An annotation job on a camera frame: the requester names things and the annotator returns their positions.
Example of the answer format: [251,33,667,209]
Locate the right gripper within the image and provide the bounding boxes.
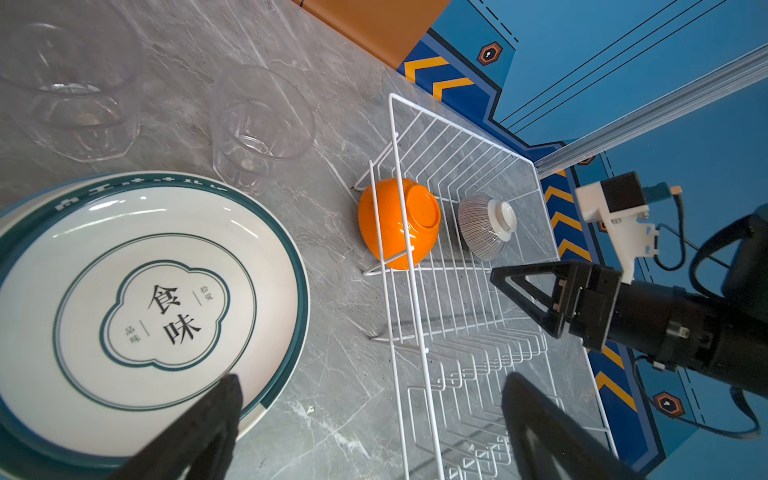
[490,261,767,396]

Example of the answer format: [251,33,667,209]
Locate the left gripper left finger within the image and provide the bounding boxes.
[110,374,243,479]

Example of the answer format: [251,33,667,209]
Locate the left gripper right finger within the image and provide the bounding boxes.
[502,372,642,479]

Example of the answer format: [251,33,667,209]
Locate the white small bowl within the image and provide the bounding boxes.
[458,193,517,261]

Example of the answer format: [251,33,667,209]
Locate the white wire dish rack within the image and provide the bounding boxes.
[354,94,615,479]

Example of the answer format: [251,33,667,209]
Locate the white plate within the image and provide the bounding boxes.
[1,171,310,479]

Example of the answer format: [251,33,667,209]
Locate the orange bowl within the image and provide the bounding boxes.
[358,178,441,271]

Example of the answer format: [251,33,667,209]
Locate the clear glass cup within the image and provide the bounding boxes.
[1,1,144,163]
[210,65,316,194]

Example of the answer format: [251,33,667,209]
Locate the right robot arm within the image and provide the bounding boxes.
[490,206,767,396]

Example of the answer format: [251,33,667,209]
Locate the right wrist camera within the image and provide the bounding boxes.
[575,172,682,285]

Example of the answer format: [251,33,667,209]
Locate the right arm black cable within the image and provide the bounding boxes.
[632,191,768,441]

